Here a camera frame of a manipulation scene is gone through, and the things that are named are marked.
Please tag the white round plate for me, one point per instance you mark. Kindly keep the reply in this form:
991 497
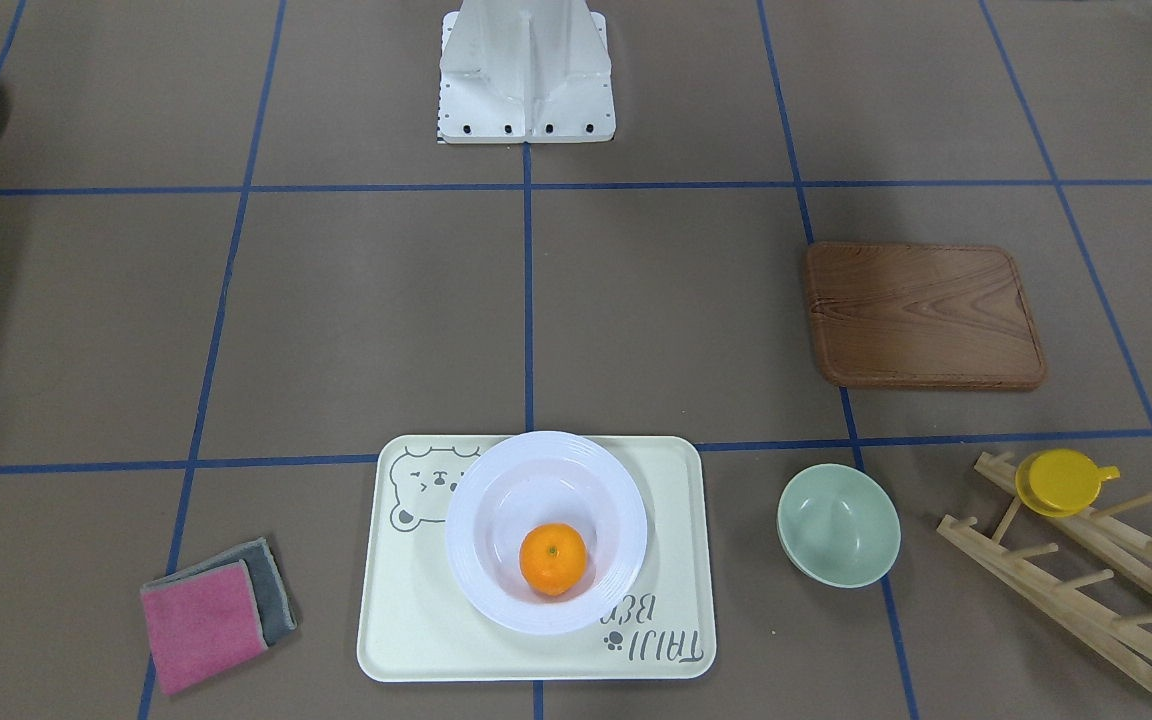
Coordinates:
534 479

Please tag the orange fruit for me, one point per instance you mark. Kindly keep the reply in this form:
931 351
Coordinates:
552 559

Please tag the cream bear tray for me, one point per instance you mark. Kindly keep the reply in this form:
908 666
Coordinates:
415 625

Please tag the mint green bowl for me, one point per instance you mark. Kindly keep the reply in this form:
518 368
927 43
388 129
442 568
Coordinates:
838 526

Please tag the wooden cutting board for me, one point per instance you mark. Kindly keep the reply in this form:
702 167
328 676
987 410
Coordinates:
921 316

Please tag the pink grey cloth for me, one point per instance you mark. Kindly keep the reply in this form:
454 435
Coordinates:
216 614

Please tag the yellow cup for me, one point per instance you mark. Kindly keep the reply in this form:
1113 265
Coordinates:
1061 482

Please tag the wooden dish rack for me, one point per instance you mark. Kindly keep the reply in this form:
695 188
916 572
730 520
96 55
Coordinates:
1108 609

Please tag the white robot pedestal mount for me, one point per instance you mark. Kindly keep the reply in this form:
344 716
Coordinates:
525 72

